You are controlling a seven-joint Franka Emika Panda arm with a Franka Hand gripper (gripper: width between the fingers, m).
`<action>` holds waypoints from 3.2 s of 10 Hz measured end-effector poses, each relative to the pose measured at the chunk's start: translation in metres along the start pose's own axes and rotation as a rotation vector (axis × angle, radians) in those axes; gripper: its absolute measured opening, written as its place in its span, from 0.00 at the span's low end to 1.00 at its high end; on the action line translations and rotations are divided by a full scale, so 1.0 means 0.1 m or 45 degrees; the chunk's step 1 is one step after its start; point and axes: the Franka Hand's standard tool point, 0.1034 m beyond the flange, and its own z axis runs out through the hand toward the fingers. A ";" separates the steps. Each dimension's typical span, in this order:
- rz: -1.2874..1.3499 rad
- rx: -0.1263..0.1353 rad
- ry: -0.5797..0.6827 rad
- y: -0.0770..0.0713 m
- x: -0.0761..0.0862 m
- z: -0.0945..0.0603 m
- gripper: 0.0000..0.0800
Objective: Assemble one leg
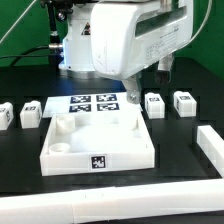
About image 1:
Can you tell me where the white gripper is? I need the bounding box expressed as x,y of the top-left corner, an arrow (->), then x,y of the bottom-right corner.
91,0 -> 193,104

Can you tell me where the white square tabletop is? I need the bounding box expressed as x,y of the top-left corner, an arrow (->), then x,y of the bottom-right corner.
40,109 -> 155,176

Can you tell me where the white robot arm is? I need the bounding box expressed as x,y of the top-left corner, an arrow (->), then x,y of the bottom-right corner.
39,0 -> 199,104

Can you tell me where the white sheet with tags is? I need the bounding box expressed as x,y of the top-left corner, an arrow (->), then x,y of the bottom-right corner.
43,92 -> 142,118

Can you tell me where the white obstacle fence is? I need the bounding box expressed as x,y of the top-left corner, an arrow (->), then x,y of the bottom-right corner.
0,125 -> 224,224

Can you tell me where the black cable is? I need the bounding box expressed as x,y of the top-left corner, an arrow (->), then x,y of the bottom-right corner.
0,45 -> 64,67

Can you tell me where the grey cable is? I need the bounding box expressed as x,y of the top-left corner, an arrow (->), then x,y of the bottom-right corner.
0,0 -> 38,46

